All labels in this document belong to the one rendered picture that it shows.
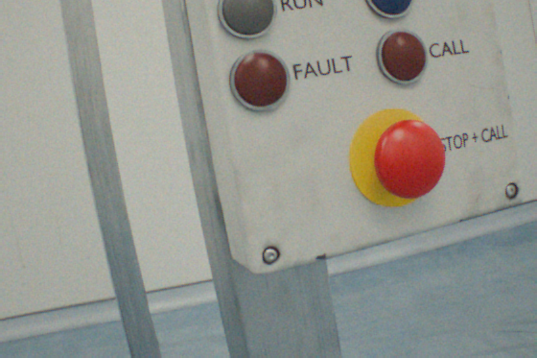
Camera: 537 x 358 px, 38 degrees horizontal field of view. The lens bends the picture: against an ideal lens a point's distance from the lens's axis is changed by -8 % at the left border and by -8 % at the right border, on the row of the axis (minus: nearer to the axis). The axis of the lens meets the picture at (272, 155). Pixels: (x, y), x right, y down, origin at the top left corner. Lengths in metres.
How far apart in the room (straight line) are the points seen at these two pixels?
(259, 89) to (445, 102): 0.11
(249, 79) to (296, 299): 0.15
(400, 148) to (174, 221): 3.43
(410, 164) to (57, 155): 3.42
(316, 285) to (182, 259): 3.36
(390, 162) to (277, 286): 0.12
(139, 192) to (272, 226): 3.38
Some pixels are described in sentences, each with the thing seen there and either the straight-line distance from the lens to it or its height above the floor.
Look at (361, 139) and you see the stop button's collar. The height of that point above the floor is 0.93.
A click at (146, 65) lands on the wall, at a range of 3.78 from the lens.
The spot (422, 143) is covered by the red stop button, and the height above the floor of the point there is 0.92.
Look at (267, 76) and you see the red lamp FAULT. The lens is 0.41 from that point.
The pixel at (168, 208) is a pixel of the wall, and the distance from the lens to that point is 3.81.
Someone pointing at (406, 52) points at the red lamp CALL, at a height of 0.97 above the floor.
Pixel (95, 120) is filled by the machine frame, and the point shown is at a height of 0.95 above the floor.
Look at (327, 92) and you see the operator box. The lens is 0.43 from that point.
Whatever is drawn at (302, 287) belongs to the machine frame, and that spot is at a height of 0.84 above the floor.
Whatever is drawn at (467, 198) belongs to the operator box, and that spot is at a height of 0.88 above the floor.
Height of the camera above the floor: 0.97
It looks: 5 degrees down
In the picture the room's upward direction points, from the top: 10 degrees counter-clockwise
